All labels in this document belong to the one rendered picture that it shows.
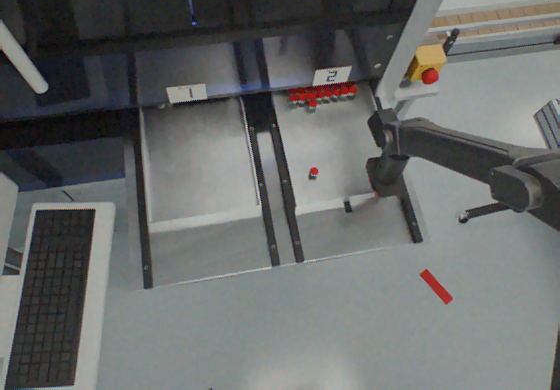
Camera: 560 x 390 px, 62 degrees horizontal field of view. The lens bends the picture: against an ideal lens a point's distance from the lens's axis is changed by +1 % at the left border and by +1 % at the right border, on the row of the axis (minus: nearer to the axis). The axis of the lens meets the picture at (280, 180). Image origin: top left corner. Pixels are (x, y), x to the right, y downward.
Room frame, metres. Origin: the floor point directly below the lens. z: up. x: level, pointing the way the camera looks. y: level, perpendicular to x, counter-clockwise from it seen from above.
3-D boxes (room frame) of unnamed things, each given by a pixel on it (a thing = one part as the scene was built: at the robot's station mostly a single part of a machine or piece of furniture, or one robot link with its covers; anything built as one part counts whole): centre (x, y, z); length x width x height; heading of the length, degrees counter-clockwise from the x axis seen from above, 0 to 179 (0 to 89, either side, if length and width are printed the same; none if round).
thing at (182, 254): (0.46, 0.03, 0.87); 0.70 x 0.48 x 0.02; 109
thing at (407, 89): (0.82, -0.31, 0.87); 0.14 x 0.13 x 0.02; 19
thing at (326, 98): (0.67, -0.08, 0.90); 0.18 x 0.02 x 0.05; 110
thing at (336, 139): (0.57, -0.11, 0.90); 0.34 x 0.26 x 0.04; 20
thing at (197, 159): (0.47, 0.21, 0.90); 0.34 x 0.26 x 0.04; 19
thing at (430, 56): (0.77, -0.31, 1.00); 0.08 x 0.07 x 0.07; 19
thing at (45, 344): (0.10, 0.47, 0.82); 0.40 x 0.14 x 0.02; 11
